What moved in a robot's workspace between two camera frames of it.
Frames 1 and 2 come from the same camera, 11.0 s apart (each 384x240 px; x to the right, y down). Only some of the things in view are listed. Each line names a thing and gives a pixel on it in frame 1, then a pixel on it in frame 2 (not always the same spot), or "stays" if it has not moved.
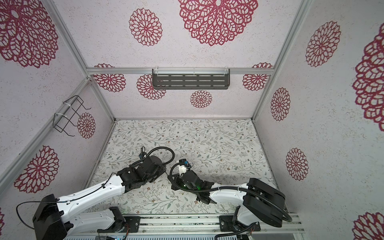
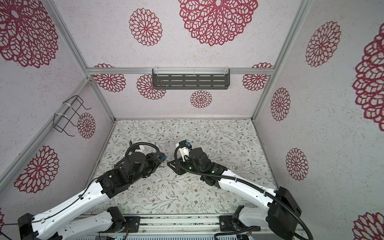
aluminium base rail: [225, 225] stays
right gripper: [177, 179] to [175, 169]
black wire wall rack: [68, 113] stays
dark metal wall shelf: [190, 78] stays
